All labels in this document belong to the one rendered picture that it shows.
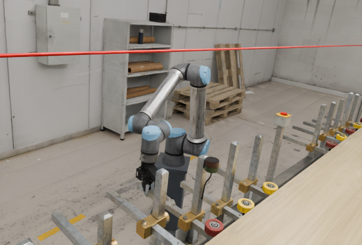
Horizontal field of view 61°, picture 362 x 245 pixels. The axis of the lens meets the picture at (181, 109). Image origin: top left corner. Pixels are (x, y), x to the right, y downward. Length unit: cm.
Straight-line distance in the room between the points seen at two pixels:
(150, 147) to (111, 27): 277
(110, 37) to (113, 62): 31
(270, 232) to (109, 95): 320
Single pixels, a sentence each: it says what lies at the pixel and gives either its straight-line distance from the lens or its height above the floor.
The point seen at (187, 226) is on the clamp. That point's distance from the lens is 147.
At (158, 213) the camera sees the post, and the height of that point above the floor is 100.
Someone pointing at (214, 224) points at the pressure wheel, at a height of 91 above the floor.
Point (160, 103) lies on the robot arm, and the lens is 178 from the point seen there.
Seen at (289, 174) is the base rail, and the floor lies 70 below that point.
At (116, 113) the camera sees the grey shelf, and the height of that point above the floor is 34.
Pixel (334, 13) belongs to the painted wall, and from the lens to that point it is 922.
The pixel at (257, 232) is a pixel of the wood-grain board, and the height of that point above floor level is 90.
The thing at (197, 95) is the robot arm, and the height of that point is 123.
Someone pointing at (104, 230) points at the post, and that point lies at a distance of 111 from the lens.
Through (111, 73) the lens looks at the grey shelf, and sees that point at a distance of 415.
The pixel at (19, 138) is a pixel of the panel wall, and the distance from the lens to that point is 391.
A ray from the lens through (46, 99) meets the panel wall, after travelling 392.
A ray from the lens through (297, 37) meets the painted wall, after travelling 942.
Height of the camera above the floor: 176
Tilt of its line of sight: 18 degrees down
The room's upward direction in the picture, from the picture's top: 6 degrees clockwise
